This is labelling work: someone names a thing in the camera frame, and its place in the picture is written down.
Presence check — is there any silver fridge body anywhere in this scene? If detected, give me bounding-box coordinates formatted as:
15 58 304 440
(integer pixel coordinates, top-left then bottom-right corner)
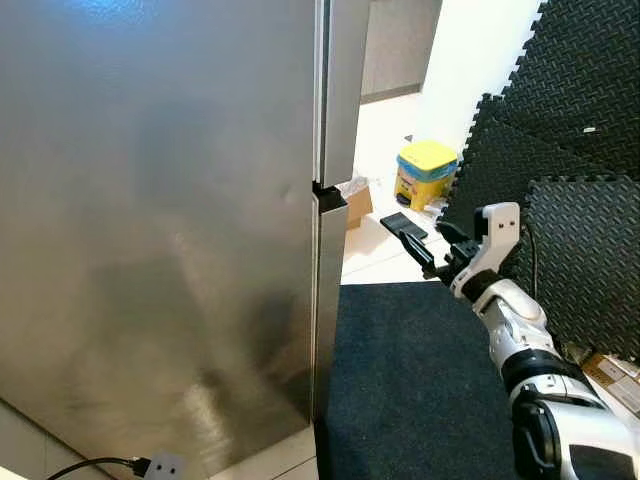
0 0 319 480

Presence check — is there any black ridged rectangular tile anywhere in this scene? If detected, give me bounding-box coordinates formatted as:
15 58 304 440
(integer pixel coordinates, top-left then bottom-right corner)
380 211 429 239

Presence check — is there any yellow bucket with blue band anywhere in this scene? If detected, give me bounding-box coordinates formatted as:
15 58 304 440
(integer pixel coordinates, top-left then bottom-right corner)
395 140 459 211

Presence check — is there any black foam floor mat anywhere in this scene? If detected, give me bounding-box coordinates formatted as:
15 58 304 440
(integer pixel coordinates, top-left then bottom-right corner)
495 0 640 181
520 175 640 363
437 93 546 236

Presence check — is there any dark blue carpet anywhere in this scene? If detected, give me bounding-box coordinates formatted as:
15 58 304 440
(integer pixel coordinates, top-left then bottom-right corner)
318 282 640 480

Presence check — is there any silver freezer door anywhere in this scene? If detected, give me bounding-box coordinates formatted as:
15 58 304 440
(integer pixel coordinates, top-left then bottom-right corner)
314 0 373 191

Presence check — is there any printed cardboard box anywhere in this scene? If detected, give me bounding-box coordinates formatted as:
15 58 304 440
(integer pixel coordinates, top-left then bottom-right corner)
580 350 640 413

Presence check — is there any grey kitchen cabinet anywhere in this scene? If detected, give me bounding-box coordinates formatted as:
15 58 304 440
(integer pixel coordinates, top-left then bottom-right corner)
360 0 443 104

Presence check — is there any light grey right wrist camera mount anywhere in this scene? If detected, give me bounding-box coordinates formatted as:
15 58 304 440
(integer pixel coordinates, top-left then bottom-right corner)
452 202 522 297

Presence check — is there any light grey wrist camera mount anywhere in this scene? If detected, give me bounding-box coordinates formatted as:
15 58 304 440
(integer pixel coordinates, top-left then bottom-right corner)
143 452 191 480
452 202 522 297

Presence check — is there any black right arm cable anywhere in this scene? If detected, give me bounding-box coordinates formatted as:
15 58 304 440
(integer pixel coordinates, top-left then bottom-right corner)
524 225 541 301

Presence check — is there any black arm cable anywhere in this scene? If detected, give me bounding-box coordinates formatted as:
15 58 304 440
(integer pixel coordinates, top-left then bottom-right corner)
45 456 151 480
524 225 541 301

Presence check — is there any light grey left wrist camera mount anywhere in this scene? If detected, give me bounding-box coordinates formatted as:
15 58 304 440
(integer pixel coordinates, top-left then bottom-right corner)
143 452 191 480

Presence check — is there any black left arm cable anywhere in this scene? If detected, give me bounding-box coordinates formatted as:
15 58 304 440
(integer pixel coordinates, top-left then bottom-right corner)
45 456 151 480

